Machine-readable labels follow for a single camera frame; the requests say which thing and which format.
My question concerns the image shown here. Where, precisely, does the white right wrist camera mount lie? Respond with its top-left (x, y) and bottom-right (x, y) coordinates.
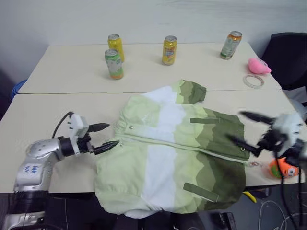
top-left (272, 114), bottom-right (305, 154)

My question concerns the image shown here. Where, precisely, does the green and orange drink can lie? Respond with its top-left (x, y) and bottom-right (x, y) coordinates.
top-left (104, 48), bottom-right (124, 81)

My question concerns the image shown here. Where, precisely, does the green and white zip jacket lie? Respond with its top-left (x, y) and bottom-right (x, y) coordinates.
top-left (94, 79), bottom-right (250, 219)

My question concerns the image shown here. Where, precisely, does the black box on floor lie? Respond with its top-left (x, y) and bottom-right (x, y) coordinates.
top-left (210, 211), bottom-right (237, 230)

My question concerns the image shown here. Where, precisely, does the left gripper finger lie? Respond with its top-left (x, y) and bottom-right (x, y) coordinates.
top-left (89, 122), bottom-right (111, 133)
top-left (94, 140), bottom-right (120, 155)

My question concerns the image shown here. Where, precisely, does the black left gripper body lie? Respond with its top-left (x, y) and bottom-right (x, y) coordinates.
top-left (76, 133), bottom-right (97, 155)

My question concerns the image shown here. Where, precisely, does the blue plastic bucket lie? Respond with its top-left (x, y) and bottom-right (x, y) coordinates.
top-left (11, 79), bottom-right (28, 97)

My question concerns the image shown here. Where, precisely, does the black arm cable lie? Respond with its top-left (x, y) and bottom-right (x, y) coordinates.
top-left (52, 111), bottom-right (74, 139)
top-left (273, 151), bottom-right (307, 230)

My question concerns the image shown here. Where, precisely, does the clear tape roll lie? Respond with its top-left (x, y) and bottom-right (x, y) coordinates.
top-left (242, 74), bottom-right (265, 89)

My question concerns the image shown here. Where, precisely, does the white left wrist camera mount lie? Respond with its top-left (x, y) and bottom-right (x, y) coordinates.
top-left (68, 114), bottom-right (91, 156)

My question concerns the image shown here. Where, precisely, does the yellow drink can with picture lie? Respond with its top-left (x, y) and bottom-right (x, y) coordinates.
top-left (162, 35), bottom-right (178, 66)

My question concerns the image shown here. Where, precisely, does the orange and green plush toy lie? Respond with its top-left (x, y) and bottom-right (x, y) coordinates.
top-left (268, 157), bottom-right (300, 180)

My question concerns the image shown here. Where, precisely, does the pink plush toy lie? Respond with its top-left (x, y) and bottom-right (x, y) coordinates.
top-left (248, 57), bottom-right (272, 75)

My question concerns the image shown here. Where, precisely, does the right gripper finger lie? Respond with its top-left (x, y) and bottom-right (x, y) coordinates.
top-left (224, 134), bottom-right (261, 158)
top-left (239, 110), bottom-right (275, 126)

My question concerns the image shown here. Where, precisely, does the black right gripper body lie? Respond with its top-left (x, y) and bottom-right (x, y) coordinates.
top-left (257, 127), bottom-right (289, 153)

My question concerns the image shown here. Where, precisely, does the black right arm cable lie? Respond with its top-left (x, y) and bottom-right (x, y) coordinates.
top-left (273, 151), bottom-right (307, 230)

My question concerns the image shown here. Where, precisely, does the white floor cable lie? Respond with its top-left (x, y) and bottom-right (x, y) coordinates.
top-left (260, 199), bottom-right (295, 230)

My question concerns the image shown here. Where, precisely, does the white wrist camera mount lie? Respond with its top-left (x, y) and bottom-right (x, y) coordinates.
top-left (68, 114), bottom-right (91, 156)
top-left (272, 114), bottom-right (305, 154)

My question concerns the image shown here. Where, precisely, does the plain yellow drink can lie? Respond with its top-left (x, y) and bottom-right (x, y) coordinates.
top-left (107, 34), bottom-right (125, 63)

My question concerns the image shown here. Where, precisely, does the black office chair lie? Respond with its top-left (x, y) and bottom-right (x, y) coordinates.
top-left (261, 32), bottom-right (307, 106)

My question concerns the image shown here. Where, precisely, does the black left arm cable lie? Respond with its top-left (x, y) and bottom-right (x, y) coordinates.
top-left (52, 111), bottom-right (74, 139)

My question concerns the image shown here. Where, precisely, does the pale green orange-rimmed drink can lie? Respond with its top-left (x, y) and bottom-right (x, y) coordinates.
top-left (220, 31), bottom-right (243, 60)

